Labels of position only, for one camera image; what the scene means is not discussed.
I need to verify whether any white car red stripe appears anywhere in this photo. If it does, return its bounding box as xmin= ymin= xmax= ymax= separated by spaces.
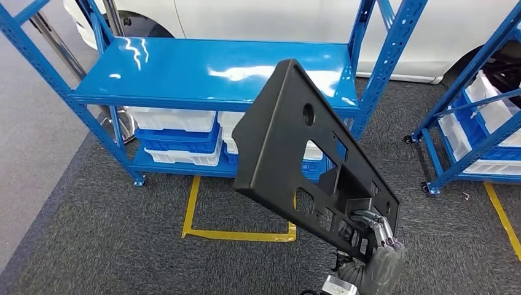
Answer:
xmin=63 ymin=0 xmax=521 ymax=85

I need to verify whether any black plastic plate holder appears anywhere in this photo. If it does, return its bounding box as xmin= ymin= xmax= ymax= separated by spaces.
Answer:
xmin=231 ymin=58 xmax=402 ymax=264

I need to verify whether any blue metal shelf rack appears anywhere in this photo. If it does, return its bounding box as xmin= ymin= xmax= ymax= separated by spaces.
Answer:
xmin=402 ymin=0 xmax=521 ymax=197
xmin=0 ymin=0 xmax=429 ymax=189

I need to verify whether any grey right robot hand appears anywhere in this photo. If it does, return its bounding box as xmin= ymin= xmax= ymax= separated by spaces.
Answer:
xmin=348 ymin=208 xmax=408 ymax=295

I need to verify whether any chrome stanchion post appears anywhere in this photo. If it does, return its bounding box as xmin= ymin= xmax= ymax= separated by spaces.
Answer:
xmin=101 ymin=0 xmax=138 ymax=144
xmin=29 ymin=11 xmax=87 ymax=79

